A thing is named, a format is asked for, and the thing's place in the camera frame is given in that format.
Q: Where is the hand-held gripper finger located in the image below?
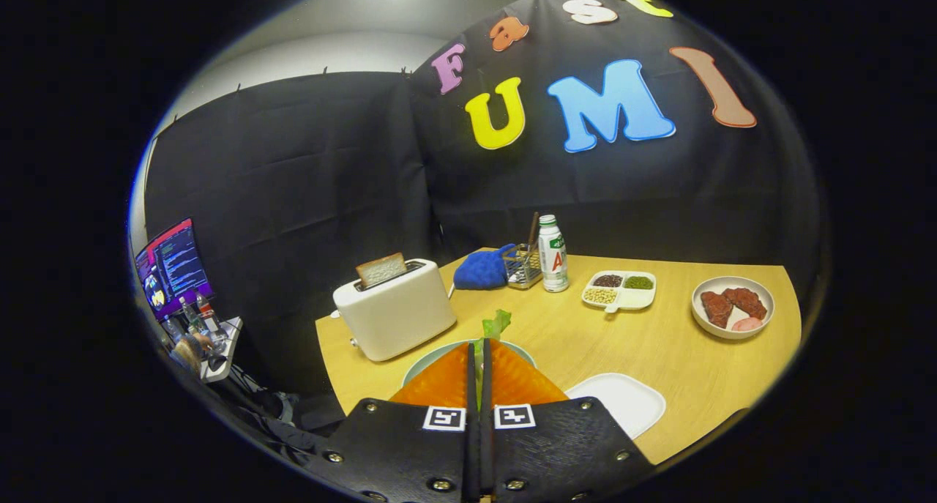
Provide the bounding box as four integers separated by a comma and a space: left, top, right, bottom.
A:
479, 338, 656, 503
304, 340, 480, 503

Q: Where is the white toaster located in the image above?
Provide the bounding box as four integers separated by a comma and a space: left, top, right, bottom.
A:
331, 258, 458, 363

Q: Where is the green lettuce leaf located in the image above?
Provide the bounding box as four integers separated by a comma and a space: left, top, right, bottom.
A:
474, 309, 512, 387

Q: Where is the white round bowl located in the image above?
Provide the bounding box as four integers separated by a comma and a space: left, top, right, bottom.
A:
690, 275, 776, 341

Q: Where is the dark red meat piece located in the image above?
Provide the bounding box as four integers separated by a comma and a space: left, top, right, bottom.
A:
701, 291, 734, 329
722, 287, 768, 321

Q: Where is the pale green plate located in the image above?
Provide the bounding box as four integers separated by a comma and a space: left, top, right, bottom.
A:
402, 339, 537, 388

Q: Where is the computer monitor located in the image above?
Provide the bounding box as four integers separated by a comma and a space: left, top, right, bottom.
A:
135, 218, 214, 322

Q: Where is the small bottle red label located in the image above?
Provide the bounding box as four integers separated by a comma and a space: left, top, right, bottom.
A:
195, 292, 220, 333

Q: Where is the black backdrop cloth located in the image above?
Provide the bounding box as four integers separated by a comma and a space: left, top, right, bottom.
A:
143, 0, 821, 416

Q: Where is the metal wire basket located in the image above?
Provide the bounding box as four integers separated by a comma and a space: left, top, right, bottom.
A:
502, 243, 544, 291

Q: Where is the white divided dish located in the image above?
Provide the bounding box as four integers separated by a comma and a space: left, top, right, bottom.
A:
581, 270, 657, 314

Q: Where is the blue oven mitt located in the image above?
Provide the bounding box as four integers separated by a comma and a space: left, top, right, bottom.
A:
452, 243, 518, 291

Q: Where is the white square plate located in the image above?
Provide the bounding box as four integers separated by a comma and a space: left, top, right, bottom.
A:
564, 373, 667, 441

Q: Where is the small clear bottle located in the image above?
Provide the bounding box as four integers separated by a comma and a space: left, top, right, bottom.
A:
178, 296, 201, 337

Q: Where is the white green drink bottle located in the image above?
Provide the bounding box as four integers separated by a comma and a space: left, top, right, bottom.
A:
537, 215, 570, 294

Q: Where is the toasted bread slice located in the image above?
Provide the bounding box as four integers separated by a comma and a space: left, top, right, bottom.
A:
356, 252, 408, 289

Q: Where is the white side desk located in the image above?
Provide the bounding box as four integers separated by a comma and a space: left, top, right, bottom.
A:
199, 316, 244, 384

